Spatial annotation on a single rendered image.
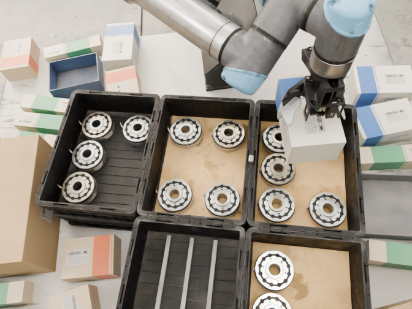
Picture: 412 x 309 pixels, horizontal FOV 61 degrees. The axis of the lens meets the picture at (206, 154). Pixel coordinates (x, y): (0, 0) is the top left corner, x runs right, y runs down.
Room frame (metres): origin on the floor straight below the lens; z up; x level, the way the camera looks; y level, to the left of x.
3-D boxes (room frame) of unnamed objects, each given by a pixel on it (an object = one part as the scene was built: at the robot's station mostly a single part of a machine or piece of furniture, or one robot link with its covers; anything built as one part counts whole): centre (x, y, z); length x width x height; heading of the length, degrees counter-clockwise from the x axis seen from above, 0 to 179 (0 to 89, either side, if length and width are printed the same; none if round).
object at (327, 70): (0.40, -0.26, 1.33); 0.08 x 0.08 x 0.05
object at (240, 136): (0.55, -0.08, 0.86); 0.10 x 0.10 x 0.01
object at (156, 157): (0.46, 0.02, 0.87); 0.40 x 0.30 x 0.11; 164
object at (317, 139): (0.43, -0.26, 1.09); 0.20 x 0.12 x 0.09; 174
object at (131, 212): (0.55, 0.31, 0.92); 0.40 x 0.30 x 0.02; 164
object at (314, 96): (0.40, -0.26, 1.25); 0.09 x 0.08 x 0.12; 174
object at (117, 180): (0.55, 0.31, 0.87); 0.40 x 0.30 x 0.11; 164
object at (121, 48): (1.10, 0.27, 0.75); 0.20 x 0.12 x 0.09; 172
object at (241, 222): (0.46, 0.02, 0.92); 0.40 x 0.30 x 0.02; 164
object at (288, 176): (0.40, -0.21, 0.86); 0.10 x 0.10 x 0.01
